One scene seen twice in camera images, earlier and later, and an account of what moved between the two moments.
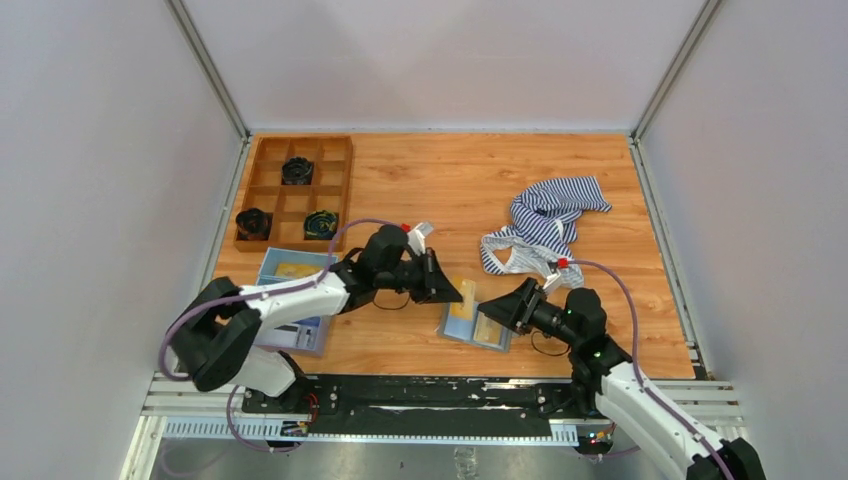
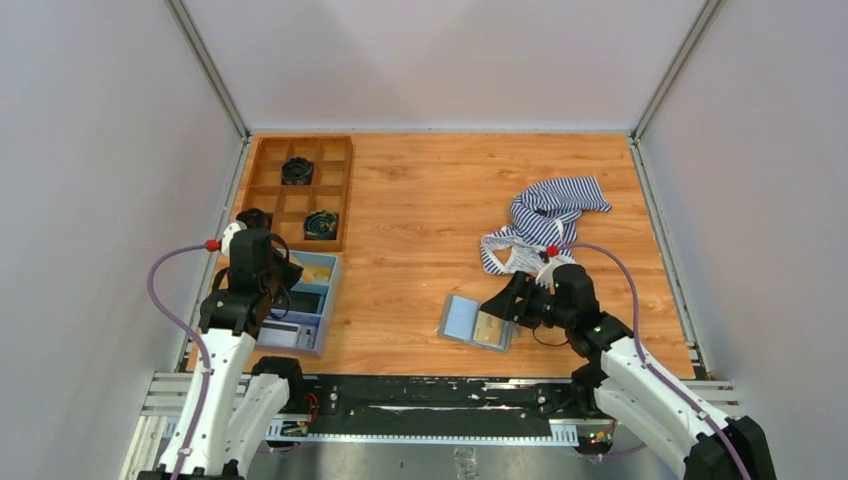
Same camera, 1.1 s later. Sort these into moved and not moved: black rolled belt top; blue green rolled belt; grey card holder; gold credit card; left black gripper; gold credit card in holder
Moved: gold credit card; left black gripper
Not moved: black rolled belt top; blue green rolled belt; grey card holder; gold credit card in holder
